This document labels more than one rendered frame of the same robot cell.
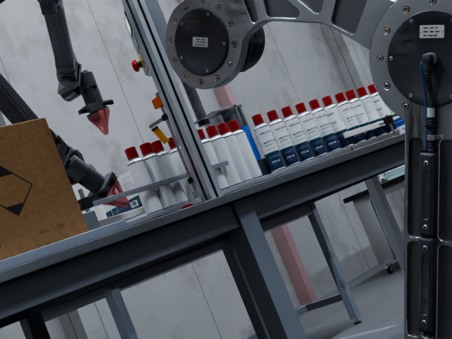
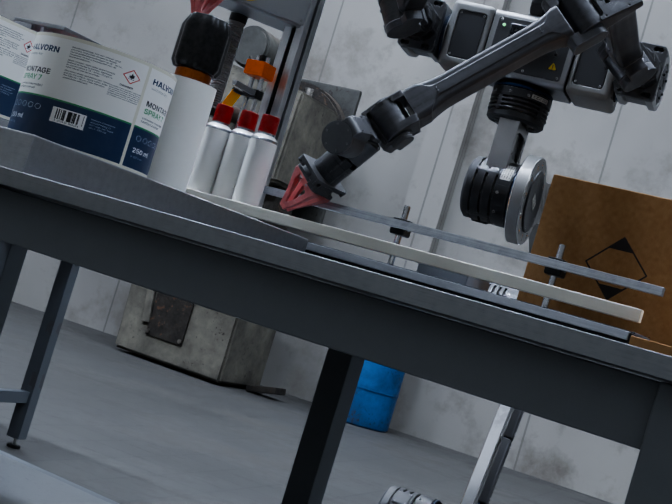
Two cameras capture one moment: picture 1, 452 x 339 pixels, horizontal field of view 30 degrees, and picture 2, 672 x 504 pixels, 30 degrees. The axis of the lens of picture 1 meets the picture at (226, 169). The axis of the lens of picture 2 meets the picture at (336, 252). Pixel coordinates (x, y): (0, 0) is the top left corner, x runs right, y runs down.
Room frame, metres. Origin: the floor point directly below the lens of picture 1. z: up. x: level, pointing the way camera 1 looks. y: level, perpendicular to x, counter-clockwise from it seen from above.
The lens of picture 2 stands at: (2.90, 2.48, 0.79)
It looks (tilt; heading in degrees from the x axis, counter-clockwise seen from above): 2 degrees up; 253
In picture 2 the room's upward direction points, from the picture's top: 17 degrees clockwise
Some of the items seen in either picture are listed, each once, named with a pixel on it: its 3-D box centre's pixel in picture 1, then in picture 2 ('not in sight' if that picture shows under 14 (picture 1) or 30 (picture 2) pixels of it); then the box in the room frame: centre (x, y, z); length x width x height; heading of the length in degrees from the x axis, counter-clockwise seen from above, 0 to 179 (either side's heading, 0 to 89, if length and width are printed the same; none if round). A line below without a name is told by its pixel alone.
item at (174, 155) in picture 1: (183, 168); not in sight; (2.54, 0.12, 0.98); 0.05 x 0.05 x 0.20
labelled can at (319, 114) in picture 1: (323, 126); not in sight; (3.00, -0.38, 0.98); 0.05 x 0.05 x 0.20
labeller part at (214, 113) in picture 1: (218, 114); (58, 32); (2.82, -0.05, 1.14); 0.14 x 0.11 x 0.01; 133
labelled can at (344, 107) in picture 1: (349, 118); not in sight; (3.10, -0.49, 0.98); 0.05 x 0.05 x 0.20
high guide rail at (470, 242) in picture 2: (86, 206); (368, 216); (2.24, 0.38, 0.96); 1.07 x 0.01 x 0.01; 133
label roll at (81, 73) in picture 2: not in sight; (92, 107); (2.77, 0.71, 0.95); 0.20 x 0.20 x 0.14
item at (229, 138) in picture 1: (233, 153); not in sight; (2.68, -0.04, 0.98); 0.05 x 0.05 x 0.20
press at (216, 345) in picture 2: not in sight; (251, 208); (0.90, -6.61, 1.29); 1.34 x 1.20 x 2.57; 143
